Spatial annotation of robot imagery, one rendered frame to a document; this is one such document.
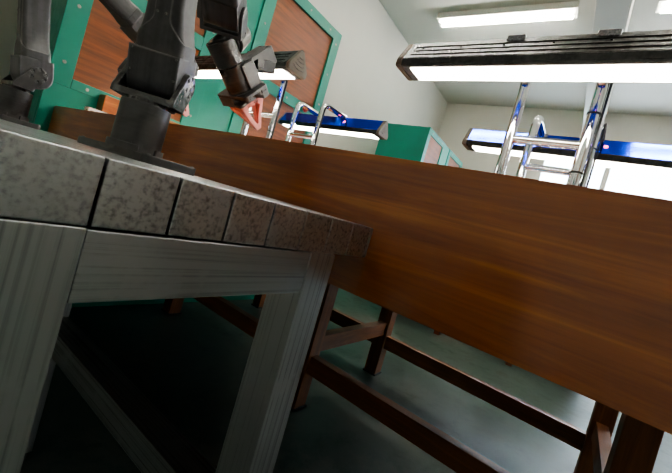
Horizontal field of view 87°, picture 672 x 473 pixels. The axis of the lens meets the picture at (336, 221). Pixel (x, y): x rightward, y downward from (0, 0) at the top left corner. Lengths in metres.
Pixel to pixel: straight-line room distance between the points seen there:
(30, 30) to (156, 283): 0.92
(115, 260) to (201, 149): 0.54
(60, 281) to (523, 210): 0.38
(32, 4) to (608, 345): 1.18
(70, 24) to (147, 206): 1.45
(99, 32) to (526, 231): 1.59
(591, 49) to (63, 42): 1.54
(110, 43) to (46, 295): 1.52
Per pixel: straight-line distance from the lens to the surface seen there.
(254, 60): 0.85
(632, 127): 6.16
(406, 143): 3.91
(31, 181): 0.22
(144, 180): 0.24
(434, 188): 0.44
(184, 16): 0.57
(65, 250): 0.24
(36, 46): 1.13
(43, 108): 1.63
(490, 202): 0.42
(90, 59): 1.69
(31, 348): 0.25
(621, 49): 0.80
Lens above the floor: 0.67
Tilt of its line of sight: 1 degrees down
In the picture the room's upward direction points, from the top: 16 degrees clockwise
